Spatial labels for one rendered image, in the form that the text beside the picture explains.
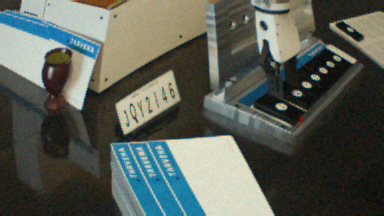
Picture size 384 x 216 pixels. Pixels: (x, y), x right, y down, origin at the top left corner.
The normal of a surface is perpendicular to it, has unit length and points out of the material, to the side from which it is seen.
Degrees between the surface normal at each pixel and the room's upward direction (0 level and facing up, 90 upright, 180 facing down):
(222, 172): 0
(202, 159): 0
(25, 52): 63
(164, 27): 90
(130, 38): 90
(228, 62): 81
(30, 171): 0
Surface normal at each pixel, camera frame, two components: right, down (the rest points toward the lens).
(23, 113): 0.08, -0.87
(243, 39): 0.82, 0.21
